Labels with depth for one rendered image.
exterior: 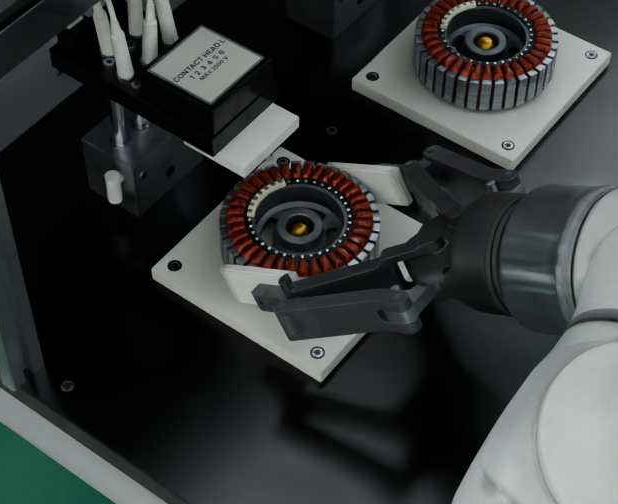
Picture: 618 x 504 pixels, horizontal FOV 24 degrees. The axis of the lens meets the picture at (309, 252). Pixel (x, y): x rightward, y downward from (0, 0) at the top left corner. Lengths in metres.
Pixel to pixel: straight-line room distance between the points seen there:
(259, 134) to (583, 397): 0.39
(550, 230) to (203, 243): 0.31
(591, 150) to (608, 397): 0.51
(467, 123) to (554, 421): 0.50
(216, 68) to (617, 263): 0.32
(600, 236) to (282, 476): 0.27
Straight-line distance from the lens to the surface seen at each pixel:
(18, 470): 0.99
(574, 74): 1.18
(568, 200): 0.84
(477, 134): 1.12
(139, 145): 1.06
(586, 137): 1.15
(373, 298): 0.89
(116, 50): 0.97
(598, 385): 0.66
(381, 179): 1.02
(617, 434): 0.64
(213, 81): 0.96
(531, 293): 0.83
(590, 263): 0.79
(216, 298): 1.01
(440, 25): 1.15
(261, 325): 1.00
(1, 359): 0.97
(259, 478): 0.94
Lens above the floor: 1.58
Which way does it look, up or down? 50 degrees down
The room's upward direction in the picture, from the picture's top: straight up
